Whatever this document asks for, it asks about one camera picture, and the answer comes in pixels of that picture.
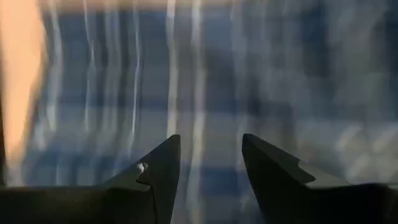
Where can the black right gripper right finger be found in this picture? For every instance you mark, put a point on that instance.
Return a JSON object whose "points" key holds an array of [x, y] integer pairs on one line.
{"points": [[311, 205]]}

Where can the blue plaid pants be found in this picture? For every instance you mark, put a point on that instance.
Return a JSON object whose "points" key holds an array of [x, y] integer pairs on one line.
{"points": [[217, 77]]}

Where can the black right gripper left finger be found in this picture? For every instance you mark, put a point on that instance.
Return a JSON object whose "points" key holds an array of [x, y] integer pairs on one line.
{"points": [[93, 205]]}

